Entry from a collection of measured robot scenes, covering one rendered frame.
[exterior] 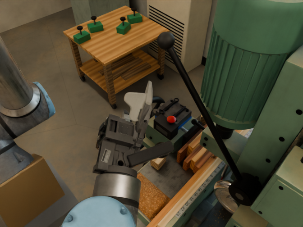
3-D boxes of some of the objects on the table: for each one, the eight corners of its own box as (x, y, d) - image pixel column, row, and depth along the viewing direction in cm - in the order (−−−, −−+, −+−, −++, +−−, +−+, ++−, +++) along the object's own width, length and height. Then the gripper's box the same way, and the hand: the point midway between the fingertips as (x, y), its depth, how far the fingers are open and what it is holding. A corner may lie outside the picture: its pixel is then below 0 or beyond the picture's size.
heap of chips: (139, 172, 88) (139, 166, 85) (171, 200, 82) (172, 194, 79) (119, 190, 84) (118, 185, 81) (151, 221, 77) (151, 216, 74)
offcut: (158, 156, 92) (158, 150, 89) (166, 161, 91) (166, 155, 88) (150, 165, 90) (150, 159, 87) (158, 170, 88) (158, 164, 85)
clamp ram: (183, 127, 100) (185, 111, 93) (199, 138, 97) (202, 122, 90) (167, 141, 96) (169, 125, 89) (183, 153, 92) (186, 138, 85)
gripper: (111, 158, 43) (126, 64, 53) (82, 182, 59) (98, 106, 68) (158, 169, 46) (164, 78, 56) (117, 188, 62) (128, 115, 71)
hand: (138, 97), depth 63 cm, fingers open, 14 cm apart
